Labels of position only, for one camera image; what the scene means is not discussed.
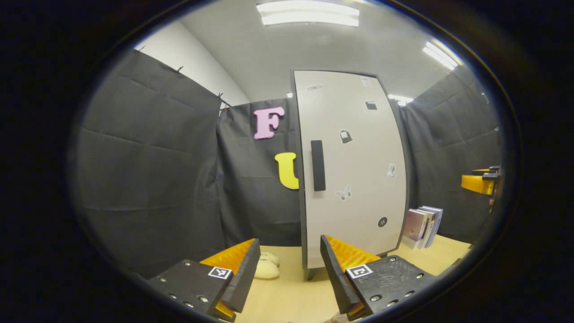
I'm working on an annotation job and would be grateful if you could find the dark grey cabinet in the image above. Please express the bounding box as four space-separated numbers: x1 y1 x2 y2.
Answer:
290 69 412 281

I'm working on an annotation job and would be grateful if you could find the cream plush toy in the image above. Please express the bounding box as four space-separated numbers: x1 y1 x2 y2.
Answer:
254 251 280 279

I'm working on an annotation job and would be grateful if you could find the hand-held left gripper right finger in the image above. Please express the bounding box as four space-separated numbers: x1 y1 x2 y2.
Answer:
320 234 438 322

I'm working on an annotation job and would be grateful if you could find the pale blue book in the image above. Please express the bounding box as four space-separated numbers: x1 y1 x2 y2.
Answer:
424 205 444 248

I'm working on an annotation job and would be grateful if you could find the large ceiling light panel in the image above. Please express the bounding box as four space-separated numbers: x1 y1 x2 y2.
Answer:
256 0 360 27

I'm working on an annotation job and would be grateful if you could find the grey cabinet door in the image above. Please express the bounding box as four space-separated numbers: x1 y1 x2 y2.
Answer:
291 70 409 270

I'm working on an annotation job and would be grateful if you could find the white book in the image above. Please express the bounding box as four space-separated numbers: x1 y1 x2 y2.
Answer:
419 207 436 249

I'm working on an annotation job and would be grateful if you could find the black backdrop cloth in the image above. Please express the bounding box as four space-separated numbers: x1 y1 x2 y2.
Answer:
72 48 505 279

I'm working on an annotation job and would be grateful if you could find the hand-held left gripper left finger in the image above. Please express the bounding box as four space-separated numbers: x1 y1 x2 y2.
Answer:
147 238 262 323

